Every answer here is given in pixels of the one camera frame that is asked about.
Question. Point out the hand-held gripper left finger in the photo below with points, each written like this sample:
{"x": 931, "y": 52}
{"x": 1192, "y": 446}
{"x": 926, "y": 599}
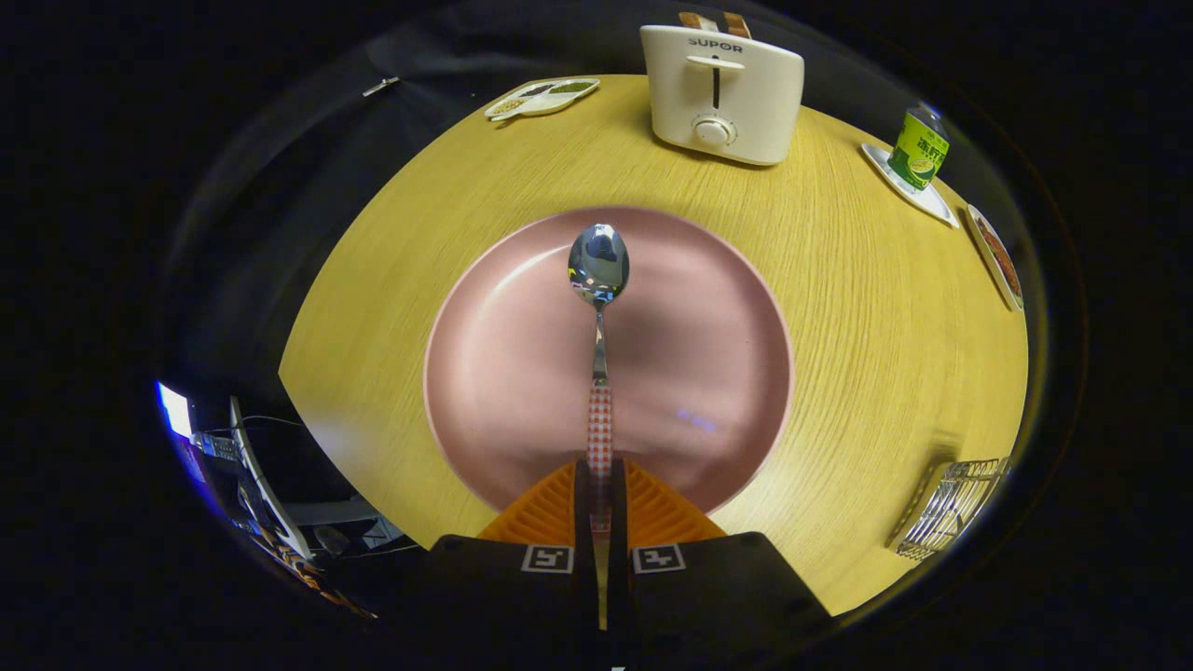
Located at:
{"x": 503, "y": 606}

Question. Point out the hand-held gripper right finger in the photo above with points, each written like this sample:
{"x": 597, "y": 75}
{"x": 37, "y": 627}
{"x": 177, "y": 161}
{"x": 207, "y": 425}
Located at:
{"x": 718, "y": 596}

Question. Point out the pink plate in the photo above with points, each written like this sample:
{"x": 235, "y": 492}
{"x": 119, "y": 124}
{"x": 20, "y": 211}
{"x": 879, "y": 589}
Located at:
{"x": 503, "y": 373}

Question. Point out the perforated metal basket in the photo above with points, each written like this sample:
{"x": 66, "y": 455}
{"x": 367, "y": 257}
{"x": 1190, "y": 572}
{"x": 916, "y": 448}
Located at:
{"x": 951, "y": 508}

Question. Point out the white plate of food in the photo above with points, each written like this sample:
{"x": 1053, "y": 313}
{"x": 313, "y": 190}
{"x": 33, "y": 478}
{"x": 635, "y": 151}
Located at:
{"x": 995, "y": 261}

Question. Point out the white square coaster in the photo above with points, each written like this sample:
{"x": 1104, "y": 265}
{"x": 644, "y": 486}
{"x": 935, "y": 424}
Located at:
{"x": 923, "y": 200}

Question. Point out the green tea bottle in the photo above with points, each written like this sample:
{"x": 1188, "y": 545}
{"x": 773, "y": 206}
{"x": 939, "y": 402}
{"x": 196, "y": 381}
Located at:
{"x": 918, "y": 149}

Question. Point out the white toaster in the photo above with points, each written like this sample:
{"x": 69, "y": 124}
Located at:
{"x": 746, "y": 102}

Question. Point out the white divided condiment dish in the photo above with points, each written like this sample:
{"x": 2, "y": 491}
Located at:
{"x": 541, "y": 96}

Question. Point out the silver clip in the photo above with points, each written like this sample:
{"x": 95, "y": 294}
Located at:
{"x": 380, "y": 87}

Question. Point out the toast bread slice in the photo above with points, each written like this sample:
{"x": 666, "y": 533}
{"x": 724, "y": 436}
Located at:
{"x": 697, "y": 20}
{"x": 737, "y": 24}

